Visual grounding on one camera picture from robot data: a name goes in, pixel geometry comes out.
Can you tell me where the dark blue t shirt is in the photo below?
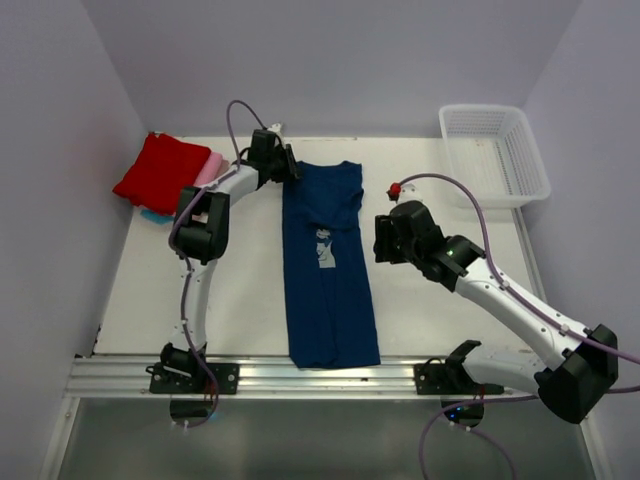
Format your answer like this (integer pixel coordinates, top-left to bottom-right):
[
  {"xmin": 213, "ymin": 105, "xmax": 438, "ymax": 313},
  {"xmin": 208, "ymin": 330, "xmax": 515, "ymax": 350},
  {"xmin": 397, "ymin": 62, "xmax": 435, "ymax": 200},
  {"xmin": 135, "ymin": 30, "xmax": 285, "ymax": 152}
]
[{"xmin": 282, "ymin": 161, "xmax": 380, "ymax": 369}]

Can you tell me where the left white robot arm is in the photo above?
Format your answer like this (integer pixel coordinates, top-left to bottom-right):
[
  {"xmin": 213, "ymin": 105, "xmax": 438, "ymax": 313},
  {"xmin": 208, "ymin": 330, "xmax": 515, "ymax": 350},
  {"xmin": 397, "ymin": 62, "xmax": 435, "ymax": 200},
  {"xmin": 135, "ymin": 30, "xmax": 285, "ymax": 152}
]
[{"xmin": 160, "ymin": 128, "xmax": 301, "ymax": 393}]

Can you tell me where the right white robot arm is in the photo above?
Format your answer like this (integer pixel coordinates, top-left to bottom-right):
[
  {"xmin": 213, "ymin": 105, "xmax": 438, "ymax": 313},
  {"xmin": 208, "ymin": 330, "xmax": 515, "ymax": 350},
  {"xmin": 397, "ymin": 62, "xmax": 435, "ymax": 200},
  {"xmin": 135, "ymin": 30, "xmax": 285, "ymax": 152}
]
[{"xmin": 374, "ymin": 200, "xmax": 618, "ymax": 424}]

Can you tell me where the beige folded t shirt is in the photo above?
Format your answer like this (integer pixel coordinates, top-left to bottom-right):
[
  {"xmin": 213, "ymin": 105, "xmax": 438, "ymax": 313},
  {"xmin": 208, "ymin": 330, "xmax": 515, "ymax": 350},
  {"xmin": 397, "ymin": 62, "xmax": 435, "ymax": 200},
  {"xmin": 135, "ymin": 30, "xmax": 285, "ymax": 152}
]
[{"xmin": 213, "ymin": 159, "xmax": 230, "ymax": 180}]

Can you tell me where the pink folded t shirt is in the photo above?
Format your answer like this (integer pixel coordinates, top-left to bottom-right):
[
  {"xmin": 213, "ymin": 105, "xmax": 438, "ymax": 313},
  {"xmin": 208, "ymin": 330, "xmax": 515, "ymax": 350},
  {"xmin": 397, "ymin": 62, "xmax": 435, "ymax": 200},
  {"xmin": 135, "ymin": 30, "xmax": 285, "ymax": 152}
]
[{"xmin": 193, "ymin": 151, "xmax": 224, "ymax": 187}]

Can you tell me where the red folded t shirt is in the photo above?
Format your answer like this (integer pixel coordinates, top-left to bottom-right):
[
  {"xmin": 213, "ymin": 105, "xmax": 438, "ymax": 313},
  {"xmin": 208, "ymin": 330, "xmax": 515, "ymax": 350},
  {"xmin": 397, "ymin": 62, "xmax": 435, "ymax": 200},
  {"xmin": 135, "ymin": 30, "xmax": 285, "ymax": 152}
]
[{"xmin": 112, "ymin": 133, "xmax": 211, "ymax": 216}]

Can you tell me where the white plastic basket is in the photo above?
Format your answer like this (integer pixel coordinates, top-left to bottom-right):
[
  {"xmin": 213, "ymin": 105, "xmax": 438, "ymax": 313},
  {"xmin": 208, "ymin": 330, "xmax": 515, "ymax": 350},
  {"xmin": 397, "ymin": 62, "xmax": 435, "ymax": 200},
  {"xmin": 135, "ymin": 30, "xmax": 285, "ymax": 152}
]
[{"xmin": 439, "ymin": 104, "xmax": 551, "ymax": 209}]

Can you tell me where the turquoise folded t shirt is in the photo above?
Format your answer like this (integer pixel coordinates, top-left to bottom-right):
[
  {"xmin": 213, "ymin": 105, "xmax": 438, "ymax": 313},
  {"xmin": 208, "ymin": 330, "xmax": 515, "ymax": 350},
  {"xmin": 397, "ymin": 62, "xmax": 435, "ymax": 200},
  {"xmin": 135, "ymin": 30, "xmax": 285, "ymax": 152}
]
[{"xmin": 140, "ymin": 209, "xmax": 173, "ymax": 225}]

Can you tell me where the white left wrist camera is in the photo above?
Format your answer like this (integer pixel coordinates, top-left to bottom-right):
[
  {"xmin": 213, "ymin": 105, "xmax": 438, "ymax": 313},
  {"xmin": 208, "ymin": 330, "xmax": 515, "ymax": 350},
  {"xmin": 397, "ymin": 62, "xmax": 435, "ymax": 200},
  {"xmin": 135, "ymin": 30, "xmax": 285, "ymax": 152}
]
[{"xmin": 268, "ymin": 122, "xmax": 284, "ymax": 136}]

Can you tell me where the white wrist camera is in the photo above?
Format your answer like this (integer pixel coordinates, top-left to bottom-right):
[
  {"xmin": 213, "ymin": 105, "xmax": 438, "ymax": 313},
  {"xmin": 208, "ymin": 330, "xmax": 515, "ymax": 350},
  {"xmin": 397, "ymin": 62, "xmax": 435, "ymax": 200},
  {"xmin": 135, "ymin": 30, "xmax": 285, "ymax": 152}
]
[
  {"xmin": 268, "ymin": 122, "xmax": 284, "ymax": 136},
  {"xmin": 396, "ymin": 183, "xmax": 423, "ymax": 205}
]

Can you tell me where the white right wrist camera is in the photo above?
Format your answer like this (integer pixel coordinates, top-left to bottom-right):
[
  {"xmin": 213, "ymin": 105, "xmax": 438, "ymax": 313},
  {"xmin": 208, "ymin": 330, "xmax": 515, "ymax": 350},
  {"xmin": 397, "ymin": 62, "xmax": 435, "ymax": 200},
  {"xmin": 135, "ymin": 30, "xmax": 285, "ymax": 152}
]
[{"xmin": 396, "ymin": 183, "xmax": 423, "ymax": 205}]

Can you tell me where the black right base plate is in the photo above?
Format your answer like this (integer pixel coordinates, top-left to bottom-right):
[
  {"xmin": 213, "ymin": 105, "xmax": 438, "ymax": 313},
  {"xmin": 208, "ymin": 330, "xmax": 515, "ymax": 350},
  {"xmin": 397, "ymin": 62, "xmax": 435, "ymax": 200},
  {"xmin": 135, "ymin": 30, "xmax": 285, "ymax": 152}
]
[{"xmin": 413, "ymin": 362, "xmax": 505, "ymax": 396}]

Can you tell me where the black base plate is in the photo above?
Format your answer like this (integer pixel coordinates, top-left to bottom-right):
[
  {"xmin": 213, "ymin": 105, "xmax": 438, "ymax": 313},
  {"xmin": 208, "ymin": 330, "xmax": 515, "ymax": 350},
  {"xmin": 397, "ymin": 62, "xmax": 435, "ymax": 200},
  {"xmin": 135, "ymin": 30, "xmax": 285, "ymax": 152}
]
[
  {"xmin": 145, "ymin": 363, "xmax": 240, "ymax": 395},
  {"xmin": 413, "ymin": 362, "xmax": 505, "ymax": 396}
]

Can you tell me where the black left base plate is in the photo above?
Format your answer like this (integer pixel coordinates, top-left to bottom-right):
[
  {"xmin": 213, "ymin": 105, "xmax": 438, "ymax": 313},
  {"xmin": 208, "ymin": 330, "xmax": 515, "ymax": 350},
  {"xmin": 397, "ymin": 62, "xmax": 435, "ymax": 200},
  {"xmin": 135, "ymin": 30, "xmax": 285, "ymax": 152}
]
[{"xmin": 145, "ymin": 363, "xmax": 240, "ymax": 395}]

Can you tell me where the aluminium front rail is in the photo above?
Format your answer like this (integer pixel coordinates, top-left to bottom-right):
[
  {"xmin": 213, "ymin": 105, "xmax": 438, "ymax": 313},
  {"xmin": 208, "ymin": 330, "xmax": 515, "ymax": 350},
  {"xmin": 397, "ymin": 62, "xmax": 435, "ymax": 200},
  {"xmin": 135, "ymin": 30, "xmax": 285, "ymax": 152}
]
[{"xmin": 69, "ymin": 353, "xmax": 591, "ymax": 401}]

